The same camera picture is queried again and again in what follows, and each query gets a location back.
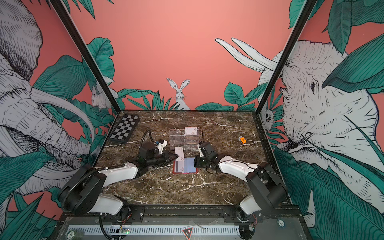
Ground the red leather card holder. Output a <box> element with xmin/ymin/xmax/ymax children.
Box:
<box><xmin>173</xmin><ymin>158</ymin><xmax>199</xmax><ymax>174</ymax></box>

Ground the clear acrylic card display rack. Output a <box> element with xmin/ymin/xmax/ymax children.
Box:
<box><xmin>169</xmin><ymin>129</ymin><xmax>200</xmax><ymax>151</ymax></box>

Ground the white credit card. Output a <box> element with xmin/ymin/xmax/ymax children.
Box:
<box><xmin>184</xmin><ymin>127</ymin><xmax>199</xmax><ymax>136</ymax></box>

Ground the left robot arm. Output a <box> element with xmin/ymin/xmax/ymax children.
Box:
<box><xmin>58</xmin><ymin>141</ymin><xmax>179</xmax><ymax>221</ymax></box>

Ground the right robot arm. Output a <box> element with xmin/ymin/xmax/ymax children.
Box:
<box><xmin>194</xmin><ymin>142</ymin><xmax>288</xmax><ymax>223</ymax></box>

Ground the magnetic stripe card in holder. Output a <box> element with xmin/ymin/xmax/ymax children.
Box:
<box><xmin>174</xmin><ymin>161</ymin><xmax>185</xmax><ymax>174</ymax></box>

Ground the folded black chess board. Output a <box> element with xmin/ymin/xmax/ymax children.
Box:
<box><xmin>109</xmin><ymin>114</ymin><xmax>140</xmax><ymax>144</ymax></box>

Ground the orange toy car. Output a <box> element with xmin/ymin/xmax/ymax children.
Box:
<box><xmin>238</xmin><ymin>137</ymin><xmax>247</xmax><ymax>144</ymax></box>

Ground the red warning triangle sticker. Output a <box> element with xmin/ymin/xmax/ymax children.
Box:
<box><xmin>182</xmin><ymin>227</ymin><xmax>194</xmax><ymax>240</ymax></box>

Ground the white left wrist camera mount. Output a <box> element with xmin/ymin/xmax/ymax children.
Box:
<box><xmin>156</xmin><ymin>140</ymin><xmax>168</xmax><ymax>154</ymax></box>

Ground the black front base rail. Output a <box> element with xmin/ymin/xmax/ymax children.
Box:
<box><xmin>58</xmin><ymin>203</ymin><xmax>304</xmax><ymax>224</ymax></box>

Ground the black corner frame post left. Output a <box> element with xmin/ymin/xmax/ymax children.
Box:
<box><xmin>50</xmin><ymin>0</ymin><xmax>121</xmax><ymax>115</ymax></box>

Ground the black corner frame post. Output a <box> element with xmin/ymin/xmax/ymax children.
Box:
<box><xmin>50</xmin><ymin>0</ymin><xmax>121</xmax><ymax>115</ymax></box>
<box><xmin>256</xmin><ymin>0</ymin><xmax>317</xmax><ymax>116</ymax></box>

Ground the black corner frame post right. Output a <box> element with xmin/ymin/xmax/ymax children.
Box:
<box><xmin>256</xmin><ymin>0</ymin><xmax>317</xmax><ymax>116</ymax></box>

